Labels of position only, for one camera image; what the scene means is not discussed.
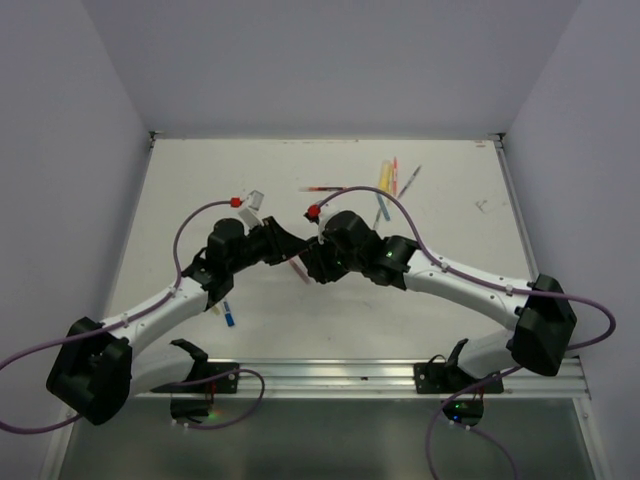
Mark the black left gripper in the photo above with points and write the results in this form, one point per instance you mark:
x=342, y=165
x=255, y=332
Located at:
x=281, y=244

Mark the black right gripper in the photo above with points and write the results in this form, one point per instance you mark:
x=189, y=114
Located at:
x=318, y=265

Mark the pink clear pen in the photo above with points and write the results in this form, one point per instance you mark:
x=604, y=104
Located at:
x=299, y=271

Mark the green clear pen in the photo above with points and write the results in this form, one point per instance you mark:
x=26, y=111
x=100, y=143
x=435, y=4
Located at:
x=377, y=219

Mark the red orange-tipped pen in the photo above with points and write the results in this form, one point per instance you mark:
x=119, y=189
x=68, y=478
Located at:
x=321, y=189

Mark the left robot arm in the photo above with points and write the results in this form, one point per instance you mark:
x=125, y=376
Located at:
x=93, y=370

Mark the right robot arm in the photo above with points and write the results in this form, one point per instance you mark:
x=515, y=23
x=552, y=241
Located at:
x=402, y=264

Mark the yellow highlighter pen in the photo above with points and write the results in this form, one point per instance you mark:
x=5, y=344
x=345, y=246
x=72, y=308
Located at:
x=386, y=177

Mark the blue capped white pen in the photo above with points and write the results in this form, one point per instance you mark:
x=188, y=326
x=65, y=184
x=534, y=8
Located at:
x=228, y=315

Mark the thin orange pen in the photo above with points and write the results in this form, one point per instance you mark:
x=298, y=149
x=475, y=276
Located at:
x=394, y=187

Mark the clear purple pen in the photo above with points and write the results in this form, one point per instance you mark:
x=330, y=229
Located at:
x=409, y=182

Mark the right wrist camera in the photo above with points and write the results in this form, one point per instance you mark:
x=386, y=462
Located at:
x=326, y=212

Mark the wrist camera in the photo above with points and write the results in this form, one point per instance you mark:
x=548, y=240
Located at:
x=248, y=212
x=326, y=212

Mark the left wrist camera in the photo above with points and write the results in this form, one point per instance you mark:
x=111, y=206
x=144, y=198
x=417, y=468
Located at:
x=248, y=212

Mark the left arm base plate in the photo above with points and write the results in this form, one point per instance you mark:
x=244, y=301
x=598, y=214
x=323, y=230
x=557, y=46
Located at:
x=206, y=378

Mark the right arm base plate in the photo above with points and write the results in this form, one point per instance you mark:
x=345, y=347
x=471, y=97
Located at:
x=435, y=377

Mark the left aluminium side rail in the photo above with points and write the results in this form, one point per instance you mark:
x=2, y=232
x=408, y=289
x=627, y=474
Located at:
x=131, y=202

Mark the aluminium side rail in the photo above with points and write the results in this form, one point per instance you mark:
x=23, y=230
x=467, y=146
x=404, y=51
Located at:
x=525, y=240
x=131, y=202

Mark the right aluminium side rail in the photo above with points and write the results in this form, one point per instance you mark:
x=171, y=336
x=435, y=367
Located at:
x=525, y=240

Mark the aluminium front rail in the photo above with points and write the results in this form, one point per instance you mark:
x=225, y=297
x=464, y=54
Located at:
x=340, y=379

